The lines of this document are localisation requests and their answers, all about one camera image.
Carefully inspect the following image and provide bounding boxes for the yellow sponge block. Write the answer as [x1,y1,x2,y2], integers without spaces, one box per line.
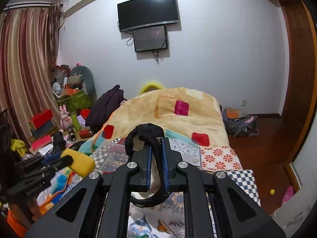
[61,148,95,178]

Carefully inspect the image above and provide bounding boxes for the cream tote bag black handles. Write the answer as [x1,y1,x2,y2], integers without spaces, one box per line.
[125,123,170,208]

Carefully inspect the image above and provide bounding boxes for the red and grey box stack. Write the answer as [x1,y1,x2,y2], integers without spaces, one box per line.
[28,109,55,143]

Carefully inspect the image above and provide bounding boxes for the pink bunny plush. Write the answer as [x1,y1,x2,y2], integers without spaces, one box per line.
[59,104,72,130]

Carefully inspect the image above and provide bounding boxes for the clear plastic storage box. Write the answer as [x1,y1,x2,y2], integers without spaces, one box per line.
[90,141,128,174]

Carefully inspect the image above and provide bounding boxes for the patchwork patterned bed sheet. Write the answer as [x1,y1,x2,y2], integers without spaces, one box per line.
[94,131,260,237]

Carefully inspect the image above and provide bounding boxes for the dark purple clothing pile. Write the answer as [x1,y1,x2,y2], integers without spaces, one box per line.
[85,85,125,134]

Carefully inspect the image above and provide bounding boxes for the green storage box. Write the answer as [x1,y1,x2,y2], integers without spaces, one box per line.
[56,90,93,112]

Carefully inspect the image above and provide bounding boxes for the pink slipper on floor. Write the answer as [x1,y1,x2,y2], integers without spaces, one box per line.
[281,185,295,205]

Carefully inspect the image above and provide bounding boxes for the green grey plush toy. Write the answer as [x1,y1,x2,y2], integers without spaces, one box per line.
[67,66,97,102]

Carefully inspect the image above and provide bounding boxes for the grey backpack on floor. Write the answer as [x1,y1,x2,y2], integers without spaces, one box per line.
[222,107,260,138]

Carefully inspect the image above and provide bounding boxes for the beige fleece blanket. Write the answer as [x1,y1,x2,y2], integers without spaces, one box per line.
[92,86,230,154]

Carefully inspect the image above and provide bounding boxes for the yellow green plush behind blanket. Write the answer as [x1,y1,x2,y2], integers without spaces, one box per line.
[139,82,164,95]

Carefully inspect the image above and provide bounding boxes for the striped brown curtain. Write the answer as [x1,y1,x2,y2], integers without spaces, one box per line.
[1,2,62,145]

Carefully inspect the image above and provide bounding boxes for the white cabinet door with handle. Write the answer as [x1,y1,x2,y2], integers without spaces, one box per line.
[271,143,317,238]

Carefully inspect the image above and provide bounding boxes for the small dark wall monitor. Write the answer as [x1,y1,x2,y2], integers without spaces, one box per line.
[133,25,168,53]

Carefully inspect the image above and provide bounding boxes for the wall mounted black television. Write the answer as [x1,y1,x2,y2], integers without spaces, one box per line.
[117,0,180,32]

